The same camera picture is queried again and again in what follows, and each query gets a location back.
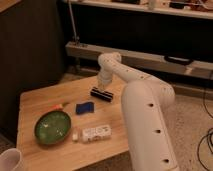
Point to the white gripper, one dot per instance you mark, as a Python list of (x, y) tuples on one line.
[(104, 79)]

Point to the blue eraser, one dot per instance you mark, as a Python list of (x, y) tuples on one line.
[(87, 107)]

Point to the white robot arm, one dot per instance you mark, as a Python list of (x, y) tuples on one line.
[(143, 100)]

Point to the wooden low table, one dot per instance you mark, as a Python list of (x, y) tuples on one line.
[(69, 155)]

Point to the small white cube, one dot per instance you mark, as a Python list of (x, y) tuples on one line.
[(75, 137)]

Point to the green bowl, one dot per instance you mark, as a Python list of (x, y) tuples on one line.
[(52, 127)]

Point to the metal stand pole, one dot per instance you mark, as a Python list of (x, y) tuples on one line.
[(75, 36)]

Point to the white cup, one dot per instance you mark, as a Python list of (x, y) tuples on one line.
[(12, 160)]

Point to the black handle on rail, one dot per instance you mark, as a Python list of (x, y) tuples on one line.
[(178, 61)]

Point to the grey bench rail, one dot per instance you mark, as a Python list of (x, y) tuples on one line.
[(141, 60)]

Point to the wall shelf with clutter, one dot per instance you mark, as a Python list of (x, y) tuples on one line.
[(142, 8)]

